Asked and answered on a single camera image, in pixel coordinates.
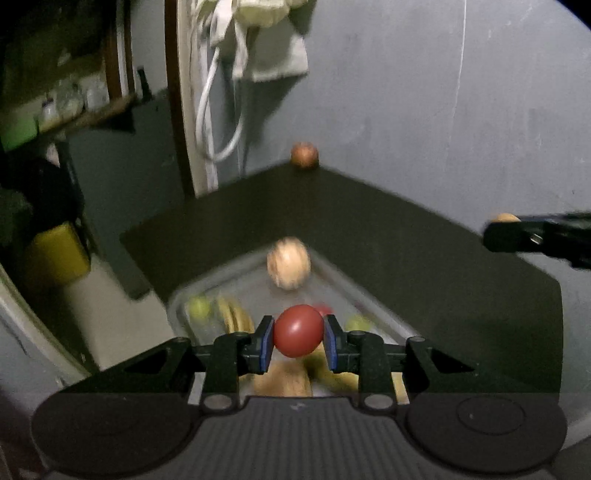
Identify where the pale yellow cloth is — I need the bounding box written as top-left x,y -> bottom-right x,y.
231,0 -> 317,26

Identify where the white towel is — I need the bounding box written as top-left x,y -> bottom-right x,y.
231,14 -> 309,84

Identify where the yellow container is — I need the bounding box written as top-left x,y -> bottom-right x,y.
25,222 -> 90,287

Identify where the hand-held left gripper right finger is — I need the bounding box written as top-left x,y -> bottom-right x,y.
323,315 -> 528,414

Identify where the dark bag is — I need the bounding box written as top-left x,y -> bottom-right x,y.
0,152 -> 84,245

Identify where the white box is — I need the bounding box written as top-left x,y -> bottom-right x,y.
85,76 -> 112,109

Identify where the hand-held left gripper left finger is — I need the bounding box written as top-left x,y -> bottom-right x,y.
62,315 -> 277,415

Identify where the wooden shelf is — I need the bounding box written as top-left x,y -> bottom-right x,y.
0,0 -> 139,153

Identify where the small red tomato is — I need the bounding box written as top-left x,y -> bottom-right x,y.
272,305 -> 325,358

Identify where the pale striped melon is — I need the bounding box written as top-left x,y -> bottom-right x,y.
267,237 -> 311,291

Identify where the red-brown apple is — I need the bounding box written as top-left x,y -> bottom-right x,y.
291,142 -> 320,168

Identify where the clear plastic tray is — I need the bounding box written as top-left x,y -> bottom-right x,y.
167,256 -> 419,402

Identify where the green box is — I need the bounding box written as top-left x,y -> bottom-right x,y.
0,113 -> 40,151

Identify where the clear plastic container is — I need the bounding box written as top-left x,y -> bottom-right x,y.
55,83 -> 86,118

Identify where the white cable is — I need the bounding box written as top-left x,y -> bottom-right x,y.
194,0 -> 247,162

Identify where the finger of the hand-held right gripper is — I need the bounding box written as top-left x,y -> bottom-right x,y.
482,211 -> 591,271

